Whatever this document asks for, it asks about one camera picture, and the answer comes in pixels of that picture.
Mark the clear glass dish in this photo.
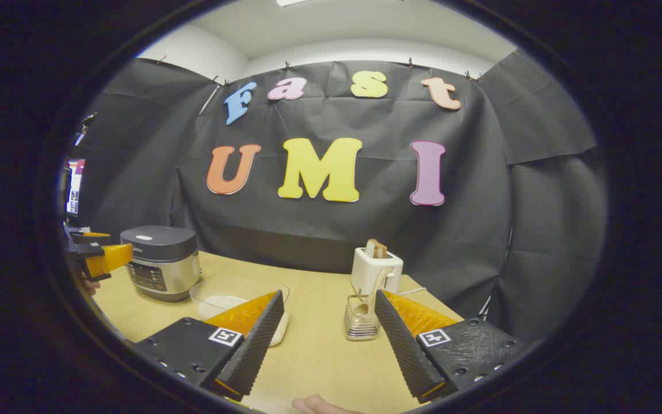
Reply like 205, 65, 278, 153
189, 276, 290, 347

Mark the black backdrop cloth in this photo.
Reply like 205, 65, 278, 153
70, 51, 607, 346

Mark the metal wire chopstick holder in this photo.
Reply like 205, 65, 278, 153
344, 293, 380, 341

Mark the white toaster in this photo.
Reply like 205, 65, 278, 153
351, 246, 404, 296

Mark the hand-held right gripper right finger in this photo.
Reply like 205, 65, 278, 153
374, 289, 530, 404

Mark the silver black rice cooker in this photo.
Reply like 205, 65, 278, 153
120, 225, 202, 302

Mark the computer monitor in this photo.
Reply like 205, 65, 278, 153
66, 159, 86, 216

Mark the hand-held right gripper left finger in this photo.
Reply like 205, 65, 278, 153
134, 289, 286, 402

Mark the wooden spoon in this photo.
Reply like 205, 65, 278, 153
354, 266, 394, 316

